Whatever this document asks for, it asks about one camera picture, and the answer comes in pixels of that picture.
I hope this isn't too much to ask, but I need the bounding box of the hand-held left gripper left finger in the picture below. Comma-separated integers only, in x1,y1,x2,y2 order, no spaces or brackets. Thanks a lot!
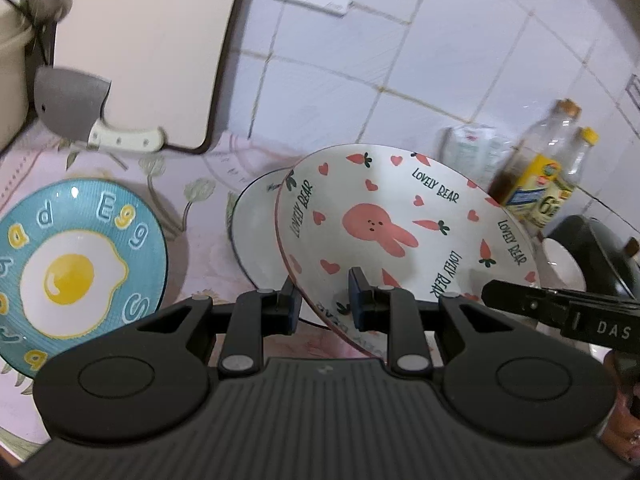
135,277,303,376

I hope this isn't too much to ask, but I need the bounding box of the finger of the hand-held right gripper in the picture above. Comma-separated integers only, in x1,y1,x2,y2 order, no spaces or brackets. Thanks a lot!
481,279,566,332

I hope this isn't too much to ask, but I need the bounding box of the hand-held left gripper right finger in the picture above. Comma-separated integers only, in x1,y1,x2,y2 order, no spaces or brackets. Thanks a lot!
347,266,506,376

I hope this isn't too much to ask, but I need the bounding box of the white pink rabbit plate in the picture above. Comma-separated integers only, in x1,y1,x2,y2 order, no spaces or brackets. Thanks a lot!
274,144,543,361

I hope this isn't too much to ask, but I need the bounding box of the white dark-rimmed plate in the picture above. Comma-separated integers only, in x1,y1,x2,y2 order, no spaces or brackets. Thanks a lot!
227,167,303,293

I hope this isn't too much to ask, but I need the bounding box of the blue fried egg plate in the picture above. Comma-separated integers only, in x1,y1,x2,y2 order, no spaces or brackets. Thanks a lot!
0,177,168,378

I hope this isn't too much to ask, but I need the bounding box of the glass wok lid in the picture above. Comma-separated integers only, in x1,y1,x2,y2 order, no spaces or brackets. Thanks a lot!
586,217,640,302

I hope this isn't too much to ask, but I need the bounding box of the black wok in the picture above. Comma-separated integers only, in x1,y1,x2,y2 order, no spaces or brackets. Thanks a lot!
547,215,640,306

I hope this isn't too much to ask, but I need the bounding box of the vinegar bottle with yellow cap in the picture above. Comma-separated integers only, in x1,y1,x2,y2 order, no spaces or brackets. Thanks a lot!
525,127,601,233

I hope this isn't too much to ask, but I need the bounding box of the pink floral table cloth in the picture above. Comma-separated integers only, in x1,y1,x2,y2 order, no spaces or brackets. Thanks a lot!
0,131,548,461

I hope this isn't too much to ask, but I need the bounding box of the white salt bag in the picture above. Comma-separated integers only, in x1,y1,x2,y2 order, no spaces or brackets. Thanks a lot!
440,125,512,187

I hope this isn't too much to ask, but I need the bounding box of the oil bottle with yellow label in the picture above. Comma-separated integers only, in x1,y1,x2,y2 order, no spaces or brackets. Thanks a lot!
487,99,583,216

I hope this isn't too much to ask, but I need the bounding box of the beige cutting board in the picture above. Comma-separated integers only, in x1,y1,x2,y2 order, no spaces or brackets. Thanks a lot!
37,0,251,155

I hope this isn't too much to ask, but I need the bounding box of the cream pot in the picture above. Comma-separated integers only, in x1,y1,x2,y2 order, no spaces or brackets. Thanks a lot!
0,0,38,153

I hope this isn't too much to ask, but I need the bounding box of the cleaver with white handle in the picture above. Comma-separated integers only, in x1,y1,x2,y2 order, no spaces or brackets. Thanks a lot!
32,66,166,153

